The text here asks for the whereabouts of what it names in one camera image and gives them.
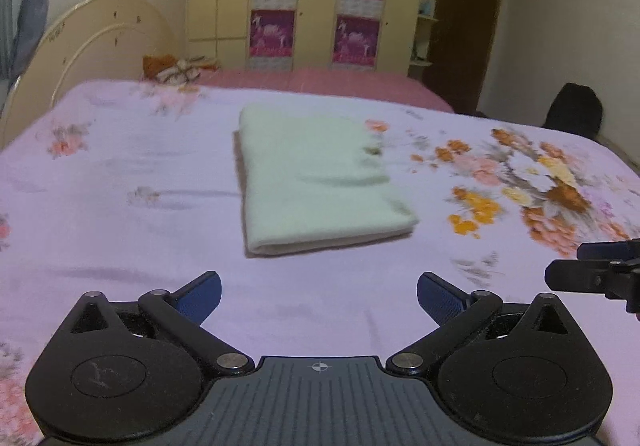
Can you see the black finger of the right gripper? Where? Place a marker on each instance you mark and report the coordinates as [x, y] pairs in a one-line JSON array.
[[607, 268]]

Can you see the pink checked bed cover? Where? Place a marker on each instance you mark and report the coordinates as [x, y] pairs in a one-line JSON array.
[[388, 87]]

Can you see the cream white small garment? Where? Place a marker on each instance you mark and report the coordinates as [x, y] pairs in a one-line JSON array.
[[313, 181]]

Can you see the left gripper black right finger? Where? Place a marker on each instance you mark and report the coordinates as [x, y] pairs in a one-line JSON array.
[[501, 372]]

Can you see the lower left magenta poster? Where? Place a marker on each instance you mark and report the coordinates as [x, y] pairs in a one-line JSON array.
[[271, 42]]

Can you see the cream corner shelf unit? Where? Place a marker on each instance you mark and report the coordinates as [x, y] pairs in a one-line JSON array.
[[425, 22]]

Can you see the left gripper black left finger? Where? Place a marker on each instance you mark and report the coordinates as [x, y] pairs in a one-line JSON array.
[[131, 372]]

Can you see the lilac floral bed sheet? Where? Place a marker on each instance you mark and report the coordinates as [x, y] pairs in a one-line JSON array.
[[126, 187]]

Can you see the black chair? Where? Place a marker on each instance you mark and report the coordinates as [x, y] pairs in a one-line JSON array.
[[575, 110]]

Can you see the orange patterned pillow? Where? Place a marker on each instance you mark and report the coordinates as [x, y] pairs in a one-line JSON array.
[[169, 70]]

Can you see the dark brown wooden door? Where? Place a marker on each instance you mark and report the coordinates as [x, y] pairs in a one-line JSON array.
[[459, 51]]

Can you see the cream arched headboard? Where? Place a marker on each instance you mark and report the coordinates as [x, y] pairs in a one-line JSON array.
[[95, 40]]

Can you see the lower right magenta poster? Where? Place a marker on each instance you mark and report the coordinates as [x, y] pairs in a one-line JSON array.
[[355, 43]]

